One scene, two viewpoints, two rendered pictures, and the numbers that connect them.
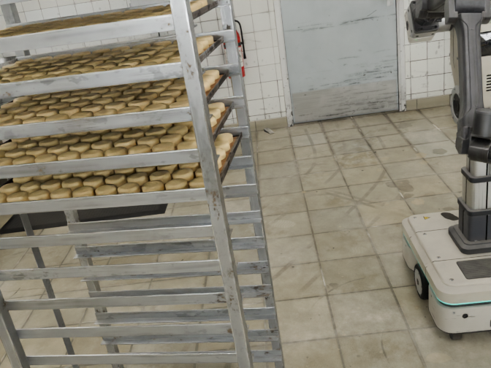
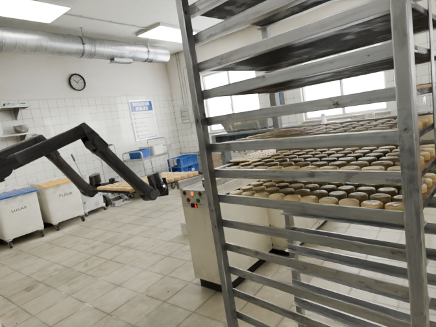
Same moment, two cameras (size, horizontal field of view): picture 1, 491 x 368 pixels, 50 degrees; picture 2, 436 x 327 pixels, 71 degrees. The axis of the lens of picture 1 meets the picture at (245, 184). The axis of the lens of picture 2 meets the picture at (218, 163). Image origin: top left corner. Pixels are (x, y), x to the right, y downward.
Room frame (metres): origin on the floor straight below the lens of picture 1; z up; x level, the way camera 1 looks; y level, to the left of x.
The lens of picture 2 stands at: (2.31, 0.60, 1.32)
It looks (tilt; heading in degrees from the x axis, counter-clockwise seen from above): 8 degrees down; 214
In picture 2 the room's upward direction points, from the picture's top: 9 degrees counter-clockwise
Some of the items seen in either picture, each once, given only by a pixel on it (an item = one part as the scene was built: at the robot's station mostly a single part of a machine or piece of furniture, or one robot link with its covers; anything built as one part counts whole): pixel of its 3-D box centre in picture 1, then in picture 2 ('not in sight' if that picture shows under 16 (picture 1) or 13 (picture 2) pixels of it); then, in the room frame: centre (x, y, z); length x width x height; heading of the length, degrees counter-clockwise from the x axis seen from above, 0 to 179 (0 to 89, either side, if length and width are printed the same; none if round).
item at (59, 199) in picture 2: not in sight; (59, 202); (-0.26, -4.39, 0.38); 0.64 x 0.54 x 0.77; 84
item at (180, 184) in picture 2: not in sight; (249, 159); (-0.41, -0.88, 0.87); 2.01 x 0.03 x 0.07; 174
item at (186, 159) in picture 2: not in sight; (182, 160); (-3.04, -4.02, 0.50); 0.60 x 0.40 x 0.20; 179
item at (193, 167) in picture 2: not in sight; (184, 169); (-3.04, -4.02, 0.30); 0.60 x 0.40 x 0.20; 176
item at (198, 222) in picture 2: not in sight; (230, 222); (0.22, -0.80, 0.45); 0.70 x 0.34 x 0.90; 174
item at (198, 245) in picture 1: (166, 247); (307, 318); (1.50, 0.28, 0.69); 0.64 x 0.03 x 0.03; 79
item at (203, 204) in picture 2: not in sight; (194, 198); (0.58, -0.84, 0.77); 0.24 x 0.04 x 0.14; 84
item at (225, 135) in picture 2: not in sight; (253, 147); (-0.28, -0.74, 1.01); 0.72 x 0.33 x 0.34; 84
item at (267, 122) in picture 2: not in sight; (250, 122); (-0.28, -0.74, 1.25); 0.56 x 0.29 x 0.14; 84
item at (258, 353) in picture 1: (191, 357); not in sight; (1.50, 0.28, 0.24); 0.64 x 0.03 x 0.03; 79
